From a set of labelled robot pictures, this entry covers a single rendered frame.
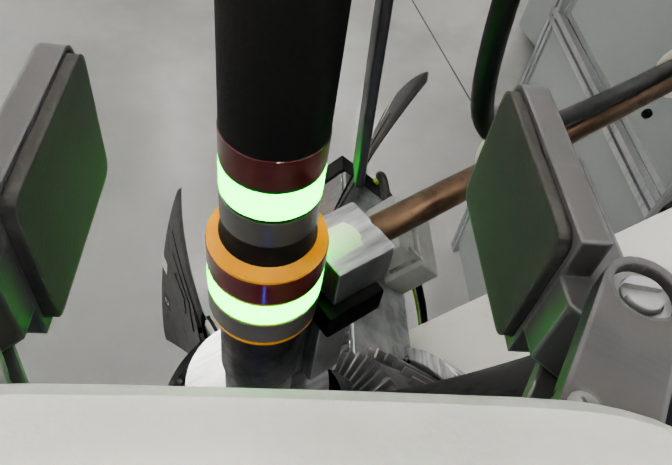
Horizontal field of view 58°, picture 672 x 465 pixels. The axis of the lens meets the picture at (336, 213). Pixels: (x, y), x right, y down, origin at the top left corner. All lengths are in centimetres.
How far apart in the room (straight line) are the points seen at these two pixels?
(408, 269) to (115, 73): 235
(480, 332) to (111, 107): 227
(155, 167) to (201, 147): 21
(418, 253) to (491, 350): 15
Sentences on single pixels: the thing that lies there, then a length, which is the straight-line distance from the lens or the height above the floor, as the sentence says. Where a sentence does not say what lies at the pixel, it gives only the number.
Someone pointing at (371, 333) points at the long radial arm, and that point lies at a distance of 73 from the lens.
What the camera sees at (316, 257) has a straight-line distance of 21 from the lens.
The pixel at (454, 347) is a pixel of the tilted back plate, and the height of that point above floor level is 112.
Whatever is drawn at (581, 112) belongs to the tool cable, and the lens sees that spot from 34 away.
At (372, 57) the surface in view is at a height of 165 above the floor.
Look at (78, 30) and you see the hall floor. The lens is 329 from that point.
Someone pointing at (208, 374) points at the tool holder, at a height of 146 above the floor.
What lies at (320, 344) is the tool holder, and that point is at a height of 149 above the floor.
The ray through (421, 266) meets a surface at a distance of 77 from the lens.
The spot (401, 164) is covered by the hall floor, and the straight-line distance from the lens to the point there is 260.
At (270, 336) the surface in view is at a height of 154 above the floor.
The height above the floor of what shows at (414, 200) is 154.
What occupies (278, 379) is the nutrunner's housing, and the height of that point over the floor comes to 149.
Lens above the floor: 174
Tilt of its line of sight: 48 degrees down
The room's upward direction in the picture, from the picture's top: 11 degrees clockwise
